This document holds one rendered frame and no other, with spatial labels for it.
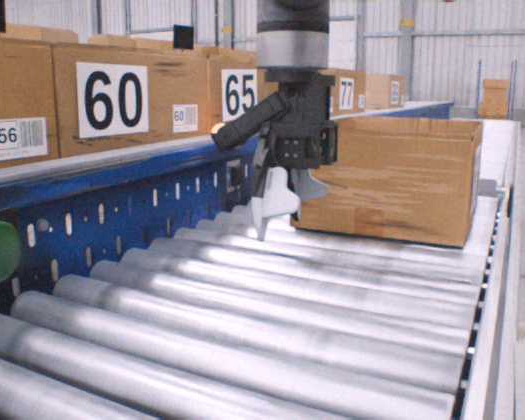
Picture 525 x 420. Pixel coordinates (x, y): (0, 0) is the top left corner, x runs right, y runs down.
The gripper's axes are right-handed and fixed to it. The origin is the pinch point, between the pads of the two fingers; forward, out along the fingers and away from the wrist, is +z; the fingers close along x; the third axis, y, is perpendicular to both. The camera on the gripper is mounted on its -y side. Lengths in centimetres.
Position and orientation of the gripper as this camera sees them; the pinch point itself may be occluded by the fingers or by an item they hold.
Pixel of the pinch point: (275, 225)
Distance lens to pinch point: 69.9
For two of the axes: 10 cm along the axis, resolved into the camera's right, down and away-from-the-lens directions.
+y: 8.9, 1.1, -4.4
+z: 0.0, 9.7, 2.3
